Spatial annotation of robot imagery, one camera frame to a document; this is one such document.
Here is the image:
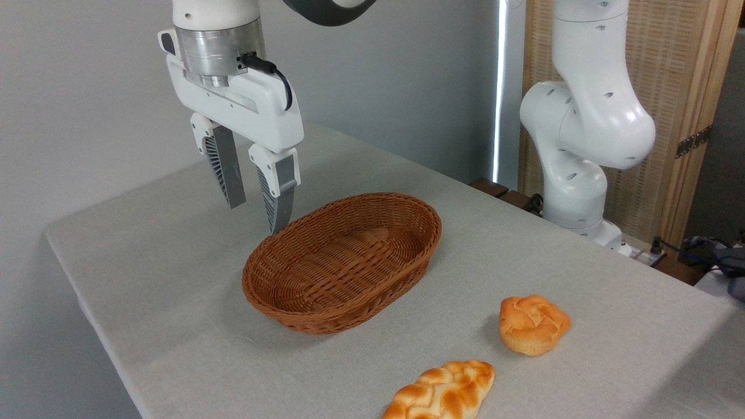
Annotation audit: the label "metal screen hinge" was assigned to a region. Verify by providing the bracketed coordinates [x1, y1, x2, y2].
[675, 125, 712, 159]

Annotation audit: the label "brown oval wicker basket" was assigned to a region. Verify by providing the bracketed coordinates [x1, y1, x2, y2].
[242, 192, 442, 336]

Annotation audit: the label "grey tablecloth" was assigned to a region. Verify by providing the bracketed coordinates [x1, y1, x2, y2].
[43, 122, 745, 419]

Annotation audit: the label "round knotted bread roll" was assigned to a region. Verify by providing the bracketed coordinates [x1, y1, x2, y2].
[499, 294, 572, 357]

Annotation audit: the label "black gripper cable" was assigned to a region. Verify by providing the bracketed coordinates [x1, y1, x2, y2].
[241, 52, 294, 112]

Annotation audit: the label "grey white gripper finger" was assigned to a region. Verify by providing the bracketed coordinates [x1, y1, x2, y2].
[190, 113, 247, 210]
[249, 143, 302, 236]

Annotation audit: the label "black cable with plug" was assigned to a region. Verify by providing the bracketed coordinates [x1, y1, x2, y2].
[648, 235, 745, 269]

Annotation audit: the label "long braided bread loaf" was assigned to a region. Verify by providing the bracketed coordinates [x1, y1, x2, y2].
[382, 359, 496, 419]

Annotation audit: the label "dark brown wooden blocks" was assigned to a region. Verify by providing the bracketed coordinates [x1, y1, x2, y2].
[470, 177, 543, 215]

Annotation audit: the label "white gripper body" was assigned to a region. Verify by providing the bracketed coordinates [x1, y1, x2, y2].
[158, 29, 305, 154]

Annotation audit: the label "blue grey cloth bundle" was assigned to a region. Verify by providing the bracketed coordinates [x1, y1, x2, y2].
[677, 235, 745, 301]

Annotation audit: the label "wooden rattan folding screen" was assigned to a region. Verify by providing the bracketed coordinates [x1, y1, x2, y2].
[517, 0, 745, 246]

